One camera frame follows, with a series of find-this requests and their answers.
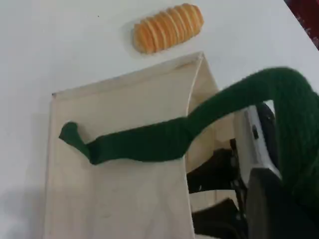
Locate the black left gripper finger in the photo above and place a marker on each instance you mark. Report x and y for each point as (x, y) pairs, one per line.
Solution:
(269, 214)

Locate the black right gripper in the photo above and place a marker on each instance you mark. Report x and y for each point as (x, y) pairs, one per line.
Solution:
(238, 174)

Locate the long ridged bread loaf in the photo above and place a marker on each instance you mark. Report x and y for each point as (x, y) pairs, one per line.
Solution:
(167, 30)

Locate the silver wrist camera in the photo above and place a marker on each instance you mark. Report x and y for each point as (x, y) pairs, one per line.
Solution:
(259, 139)

